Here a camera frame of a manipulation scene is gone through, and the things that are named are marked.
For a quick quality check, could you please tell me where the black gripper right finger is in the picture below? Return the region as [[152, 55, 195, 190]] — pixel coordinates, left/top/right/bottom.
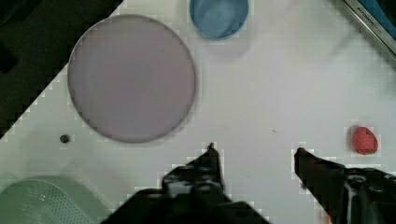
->
[[294, 147, 396, 224]]

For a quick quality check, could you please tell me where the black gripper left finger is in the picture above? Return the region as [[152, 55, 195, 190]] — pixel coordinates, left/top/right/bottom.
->
[[102, 145, 270, 224]]

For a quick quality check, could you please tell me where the red toy strawberry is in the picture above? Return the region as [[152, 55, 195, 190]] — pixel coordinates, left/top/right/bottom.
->
[[351, 127, 378, 155]]

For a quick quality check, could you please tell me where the pale purple round plate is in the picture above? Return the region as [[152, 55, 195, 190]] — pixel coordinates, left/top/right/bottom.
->
[[67, 15, 196, 143]]

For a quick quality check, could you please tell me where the green perforated colander basket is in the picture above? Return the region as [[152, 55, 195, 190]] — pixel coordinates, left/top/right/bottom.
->
[[0, 173, 109, 224]]

